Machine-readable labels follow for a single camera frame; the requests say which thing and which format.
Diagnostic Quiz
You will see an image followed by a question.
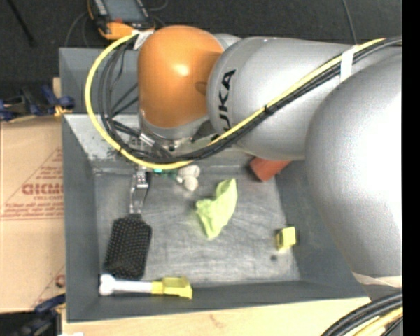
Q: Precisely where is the small yellow block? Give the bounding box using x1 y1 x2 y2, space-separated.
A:
274 226 298 251

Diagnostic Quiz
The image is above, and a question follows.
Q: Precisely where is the grey metal bin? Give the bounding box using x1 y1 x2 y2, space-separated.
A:
58 46 374 323

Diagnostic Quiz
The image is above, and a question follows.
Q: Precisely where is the black dotted hairbrush head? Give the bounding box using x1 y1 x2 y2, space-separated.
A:
102 213 153 281

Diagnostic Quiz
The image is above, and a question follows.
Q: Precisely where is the white lumpy toy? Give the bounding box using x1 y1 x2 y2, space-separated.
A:
176 164 202 193

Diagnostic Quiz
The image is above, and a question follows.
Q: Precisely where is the white and yellow handled tool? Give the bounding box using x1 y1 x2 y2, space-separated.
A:
98 273 194 300

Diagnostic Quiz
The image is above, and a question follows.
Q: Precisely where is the light green cloth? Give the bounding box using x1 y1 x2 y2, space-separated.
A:
195 177 239 241

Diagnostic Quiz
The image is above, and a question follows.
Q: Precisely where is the orange-red block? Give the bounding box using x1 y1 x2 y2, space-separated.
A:
248 157 292 183

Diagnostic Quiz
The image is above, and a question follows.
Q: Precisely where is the brown cardboard board, red print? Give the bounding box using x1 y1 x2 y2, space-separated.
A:
0 116 67 315

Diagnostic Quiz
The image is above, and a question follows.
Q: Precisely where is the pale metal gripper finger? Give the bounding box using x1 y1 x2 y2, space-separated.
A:
129 172 151 216

